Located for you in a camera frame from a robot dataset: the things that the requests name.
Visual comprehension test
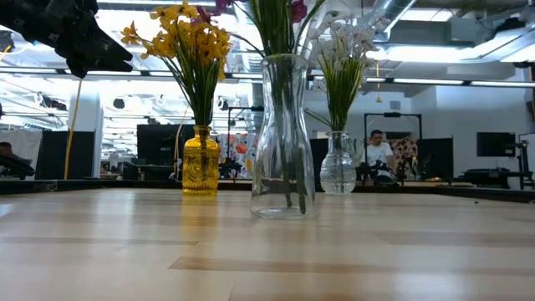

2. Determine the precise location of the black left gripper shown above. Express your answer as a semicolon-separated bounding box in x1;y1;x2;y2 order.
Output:
0;0;134;79

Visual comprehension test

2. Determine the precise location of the yellow artificial flower bunch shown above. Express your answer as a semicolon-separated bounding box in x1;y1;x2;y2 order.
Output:
196;24;233;126
166;2;222;126
120;3;197;126

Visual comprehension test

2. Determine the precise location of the yellow glass vase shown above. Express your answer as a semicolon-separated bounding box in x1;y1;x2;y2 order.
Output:
181;125;221;196

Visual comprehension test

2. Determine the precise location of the tall clear glass vase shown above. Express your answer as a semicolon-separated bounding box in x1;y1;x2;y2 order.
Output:
249;53;317;221

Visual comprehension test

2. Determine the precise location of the small textured clear glass vase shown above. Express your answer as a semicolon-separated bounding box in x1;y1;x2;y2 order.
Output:
319;130;357;195

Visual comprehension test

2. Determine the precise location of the large black screen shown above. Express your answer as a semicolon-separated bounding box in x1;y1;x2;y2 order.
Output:
136;123;196;176

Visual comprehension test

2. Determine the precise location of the black partition panel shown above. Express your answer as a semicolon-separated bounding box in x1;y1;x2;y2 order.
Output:
35;130;95;181

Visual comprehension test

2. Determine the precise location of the floral print cloth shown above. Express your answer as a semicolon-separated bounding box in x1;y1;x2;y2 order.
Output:
217;132;256;179

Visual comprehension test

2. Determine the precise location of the floral print chair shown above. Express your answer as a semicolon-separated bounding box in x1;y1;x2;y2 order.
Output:
388;137;419;179

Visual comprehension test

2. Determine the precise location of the white ceiling light bar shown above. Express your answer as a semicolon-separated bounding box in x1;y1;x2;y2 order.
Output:
392;77;535;88

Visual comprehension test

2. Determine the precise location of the black background table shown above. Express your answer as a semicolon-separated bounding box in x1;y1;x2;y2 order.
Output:
461;166;535;190

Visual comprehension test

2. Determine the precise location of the black tripod stand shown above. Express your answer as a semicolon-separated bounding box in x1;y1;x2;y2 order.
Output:
514;140;535;191

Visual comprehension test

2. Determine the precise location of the yellow hanging strap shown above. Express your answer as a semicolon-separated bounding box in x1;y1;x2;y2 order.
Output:
64;79;84;181

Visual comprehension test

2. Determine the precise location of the black metal rig frame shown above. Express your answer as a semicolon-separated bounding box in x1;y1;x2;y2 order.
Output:
363;111;423;185

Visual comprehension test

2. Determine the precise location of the silver ventilation duct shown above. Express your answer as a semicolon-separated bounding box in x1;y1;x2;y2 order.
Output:
363;0;419;43

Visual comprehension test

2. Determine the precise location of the black wall monitor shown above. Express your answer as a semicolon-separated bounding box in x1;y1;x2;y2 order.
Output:
476;131;517;158

